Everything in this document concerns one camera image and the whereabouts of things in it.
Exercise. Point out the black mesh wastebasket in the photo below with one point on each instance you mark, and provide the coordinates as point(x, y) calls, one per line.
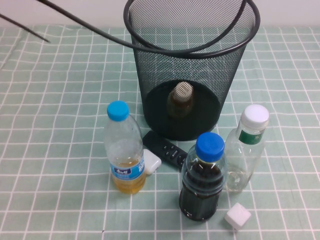
point(200, 120)

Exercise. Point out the green checked tablecloth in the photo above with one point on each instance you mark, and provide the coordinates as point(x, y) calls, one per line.
point(50, 125)

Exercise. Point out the white earbuds case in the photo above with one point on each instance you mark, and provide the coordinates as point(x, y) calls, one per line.
point(153, 161)

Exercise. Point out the blue cap dark liquid bottle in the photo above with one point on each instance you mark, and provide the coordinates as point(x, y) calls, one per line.
point(201, 190)

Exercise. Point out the black remote control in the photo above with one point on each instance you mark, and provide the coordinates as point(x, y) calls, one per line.
point(160, 148)

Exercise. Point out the white cap green label bottle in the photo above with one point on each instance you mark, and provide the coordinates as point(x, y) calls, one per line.
point(255, 115)

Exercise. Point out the white cube charger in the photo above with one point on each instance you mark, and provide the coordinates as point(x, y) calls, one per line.
point(237, 215)

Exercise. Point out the beige cap brown label bottle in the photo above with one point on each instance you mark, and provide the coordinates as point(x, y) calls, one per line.
point(181, 100)

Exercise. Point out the light-blue cap yellow liquid bottle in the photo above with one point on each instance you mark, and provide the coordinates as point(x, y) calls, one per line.
point(124, 146)

